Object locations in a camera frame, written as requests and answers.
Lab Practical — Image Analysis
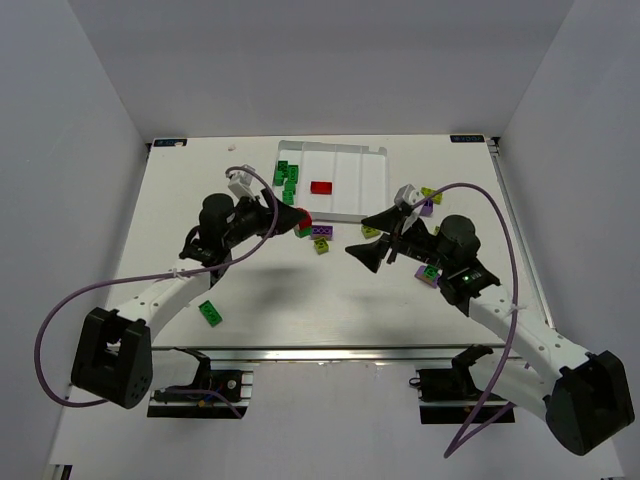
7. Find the red flower brick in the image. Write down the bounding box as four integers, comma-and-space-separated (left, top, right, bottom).
297, 207, 313, 230

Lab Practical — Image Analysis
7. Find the red 2x4 brick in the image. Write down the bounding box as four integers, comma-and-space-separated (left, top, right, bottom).
310, 181, 333, 195

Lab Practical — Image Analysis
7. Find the green 2x4 brick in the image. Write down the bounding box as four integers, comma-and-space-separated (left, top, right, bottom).
273, 160, 289, 186

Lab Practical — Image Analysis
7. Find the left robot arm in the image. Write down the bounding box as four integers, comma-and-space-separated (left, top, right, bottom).
71, 194, 305, 409

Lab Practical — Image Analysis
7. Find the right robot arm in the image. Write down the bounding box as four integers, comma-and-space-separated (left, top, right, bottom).
345, 207, 635, 456

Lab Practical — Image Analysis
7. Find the lime brick near tray corner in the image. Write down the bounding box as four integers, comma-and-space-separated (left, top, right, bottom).
361, 225, 381, 239

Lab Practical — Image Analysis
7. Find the purple rounded brick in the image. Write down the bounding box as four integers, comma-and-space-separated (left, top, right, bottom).
420, 200, 434, 217

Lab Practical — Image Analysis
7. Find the purple 2x3 brick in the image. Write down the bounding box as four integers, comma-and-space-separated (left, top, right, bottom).
311, 225, 333, 240

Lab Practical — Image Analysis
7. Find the green brick on purple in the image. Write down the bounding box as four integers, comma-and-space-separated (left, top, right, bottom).
423, 265, 439, 280

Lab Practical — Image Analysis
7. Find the purple curved brick with print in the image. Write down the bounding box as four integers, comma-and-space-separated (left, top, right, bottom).
415, 264, 440, 288

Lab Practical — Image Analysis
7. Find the lime brick near purple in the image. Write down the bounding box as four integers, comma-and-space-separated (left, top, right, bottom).
314, 238, 329, 255

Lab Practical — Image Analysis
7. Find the lime 2x4 brick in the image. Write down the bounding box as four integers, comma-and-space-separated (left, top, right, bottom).
421, 187, 442, 205

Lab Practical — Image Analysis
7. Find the white divided sorting tray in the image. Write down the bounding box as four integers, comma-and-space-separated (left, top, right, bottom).
275, 140, 391, 223

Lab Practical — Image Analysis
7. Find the green 2x3 brick front left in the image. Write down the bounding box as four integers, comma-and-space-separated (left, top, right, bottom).
198, 300, 223, 328

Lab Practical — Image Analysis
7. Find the dark label sticker right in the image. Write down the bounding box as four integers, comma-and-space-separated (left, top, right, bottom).
449, 134, 485, 143

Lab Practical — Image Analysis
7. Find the dark label sticker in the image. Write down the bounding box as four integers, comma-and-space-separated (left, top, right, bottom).
152, 138, 188, 148
449, 134, 485, 143

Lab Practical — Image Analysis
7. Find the dark label sticker left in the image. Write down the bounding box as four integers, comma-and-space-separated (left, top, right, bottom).
152, 138, 188, 148

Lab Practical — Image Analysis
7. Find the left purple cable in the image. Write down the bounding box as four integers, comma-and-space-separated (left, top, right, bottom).
33, 165, 280, 419

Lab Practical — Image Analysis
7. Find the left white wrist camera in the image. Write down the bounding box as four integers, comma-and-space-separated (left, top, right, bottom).
226, 164, 256, 200

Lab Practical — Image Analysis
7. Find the aluminium table frame rail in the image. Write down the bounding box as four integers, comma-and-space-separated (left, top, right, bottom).
89, 137, 559, 364

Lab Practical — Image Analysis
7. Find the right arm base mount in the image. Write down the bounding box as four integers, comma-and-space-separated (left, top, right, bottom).
408, 345, 493, 425

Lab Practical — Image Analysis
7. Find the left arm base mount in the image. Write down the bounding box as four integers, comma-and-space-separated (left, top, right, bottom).
147, 348, 254, 420

